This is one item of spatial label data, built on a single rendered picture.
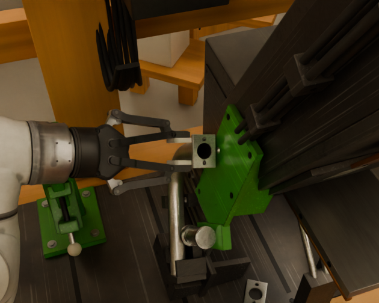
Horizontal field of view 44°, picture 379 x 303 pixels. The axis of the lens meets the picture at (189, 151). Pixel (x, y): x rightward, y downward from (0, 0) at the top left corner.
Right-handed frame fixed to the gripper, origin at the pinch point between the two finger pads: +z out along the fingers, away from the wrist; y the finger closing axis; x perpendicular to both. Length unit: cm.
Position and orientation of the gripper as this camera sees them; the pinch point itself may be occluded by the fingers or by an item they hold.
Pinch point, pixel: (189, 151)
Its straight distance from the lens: 78.3
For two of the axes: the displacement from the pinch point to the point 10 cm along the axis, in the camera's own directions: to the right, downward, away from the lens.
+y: -0.2, -10.0, 0.1
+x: -4.9, 0.2, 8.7
